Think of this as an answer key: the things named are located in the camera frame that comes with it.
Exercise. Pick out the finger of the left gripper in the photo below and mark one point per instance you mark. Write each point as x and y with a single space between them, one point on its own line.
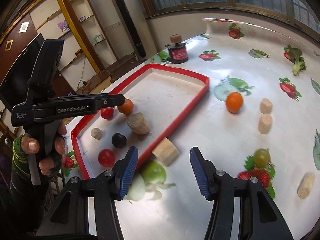
105 100

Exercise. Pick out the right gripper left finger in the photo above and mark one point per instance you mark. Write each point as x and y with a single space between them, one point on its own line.
110 186

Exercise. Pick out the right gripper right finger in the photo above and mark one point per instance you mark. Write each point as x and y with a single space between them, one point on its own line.
217 186

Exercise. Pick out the small red tomato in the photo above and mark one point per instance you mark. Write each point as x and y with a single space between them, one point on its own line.
107 113

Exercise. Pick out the large red tomato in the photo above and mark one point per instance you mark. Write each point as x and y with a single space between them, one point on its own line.
106 158

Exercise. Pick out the round beige cork piece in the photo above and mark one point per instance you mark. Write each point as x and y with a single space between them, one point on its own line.
96 133

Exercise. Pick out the orange tangerine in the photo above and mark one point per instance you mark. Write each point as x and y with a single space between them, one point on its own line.
126 107
234 102

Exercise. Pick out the dark purple tomato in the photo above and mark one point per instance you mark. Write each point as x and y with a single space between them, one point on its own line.
119 140

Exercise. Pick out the large beige cylinder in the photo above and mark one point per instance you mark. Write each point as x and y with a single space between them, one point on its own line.
306 185
138 124

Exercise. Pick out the green tomato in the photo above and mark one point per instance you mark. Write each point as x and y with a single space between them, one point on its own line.
261 158

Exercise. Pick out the left forearm striped sleeve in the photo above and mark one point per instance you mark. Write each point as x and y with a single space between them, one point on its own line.
20 175

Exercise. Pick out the black television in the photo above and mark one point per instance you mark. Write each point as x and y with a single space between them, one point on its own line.
14 86

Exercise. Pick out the red rimmed white tray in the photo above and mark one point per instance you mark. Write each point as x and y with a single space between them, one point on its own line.
164 94

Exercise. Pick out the beige block on tray rim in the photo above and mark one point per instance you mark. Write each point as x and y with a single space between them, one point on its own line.
166 152

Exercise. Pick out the fruit print tablecloth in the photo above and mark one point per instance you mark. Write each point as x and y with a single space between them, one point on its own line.
164 202

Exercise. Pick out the purple plush toy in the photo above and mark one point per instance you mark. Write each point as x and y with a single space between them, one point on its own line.
63 26

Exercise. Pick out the red black cylindrical device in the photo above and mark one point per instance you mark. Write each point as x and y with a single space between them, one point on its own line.
177 50

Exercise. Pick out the tall air conditioner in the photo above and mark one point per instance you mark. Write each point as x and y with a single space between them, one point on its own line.
136 27

